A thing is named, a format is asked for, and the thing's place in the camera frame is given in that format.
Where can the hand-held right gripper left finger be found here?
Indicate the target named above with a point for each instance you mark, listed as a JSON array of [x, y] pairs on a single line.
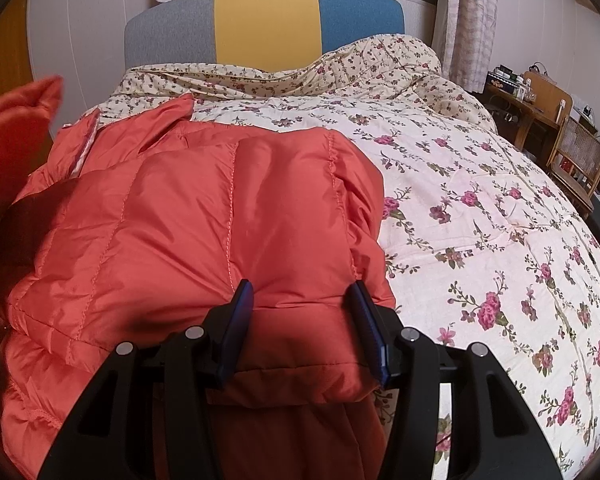
[[242, 310]]

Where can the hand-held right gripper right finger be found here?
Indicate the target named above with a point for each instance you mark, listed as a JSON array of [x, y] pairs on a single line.
[[369, 330]]

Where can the orange quilted puffer jacket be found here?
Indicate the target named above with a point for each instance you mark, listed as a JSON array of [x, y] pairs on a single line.
[[180, 210]]

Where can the floral quilt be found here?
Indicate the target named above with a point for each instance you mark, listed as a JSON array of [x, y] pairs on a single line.
[[480, 240]]

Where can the dark wooden side table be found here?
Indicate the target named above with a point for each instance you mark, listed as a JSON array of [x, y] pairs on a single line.
[[522, 115]]

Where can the rattan chair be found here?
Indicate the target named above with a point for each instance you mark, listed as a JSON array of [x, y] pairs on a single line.
[[577, 155]]

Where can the blue and white tin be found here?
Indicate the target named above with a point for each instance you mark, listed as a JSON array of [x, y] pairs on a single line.
[[501, 81]]

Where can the grey yellow blue headboard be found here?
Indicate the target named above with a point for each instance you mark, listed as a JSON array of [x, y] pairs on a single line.
[[265, 25]]

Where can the light wooden chair back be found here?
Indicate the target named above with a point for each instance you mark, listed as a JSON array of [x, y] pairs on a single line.
[[550, 92]]

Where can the yellow wooden wardrobe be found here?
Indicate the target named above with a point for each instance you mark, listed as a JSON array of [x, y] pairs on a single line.
[[5, 60]]

